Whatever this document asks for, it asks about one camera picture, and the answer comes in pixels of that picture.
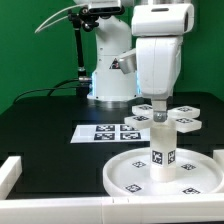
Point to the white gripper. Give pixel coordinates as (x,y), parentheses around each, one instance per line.
(158,66)

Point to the white cross-shaped table base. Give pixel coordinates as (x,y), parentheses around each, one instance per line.
(184,118)

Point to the white round table top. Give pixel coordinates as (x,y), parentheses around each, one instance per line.
(128,174)

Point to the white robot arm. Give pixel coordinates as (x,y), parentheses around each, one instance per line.
(121,23)

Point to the white marker tag plate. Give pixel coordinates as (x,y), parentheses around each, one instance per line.
(108,133)

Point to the white right fence block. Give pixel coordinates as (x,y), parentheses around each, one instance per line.
(218,156)

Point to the white fence block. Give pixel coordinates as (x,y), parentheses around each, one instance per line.
(218,156)
(9,174)

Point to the white front fence bar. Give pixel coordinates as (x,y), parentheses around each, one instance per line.
(114,210)

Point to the white left fence block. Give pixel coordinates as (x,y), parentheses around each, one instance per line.
(9,174)

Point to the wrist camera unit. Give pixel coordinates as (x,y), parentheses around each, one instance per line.
(127,61)

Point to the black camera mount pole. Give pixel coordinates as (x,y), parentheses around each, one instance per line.
(79,43)

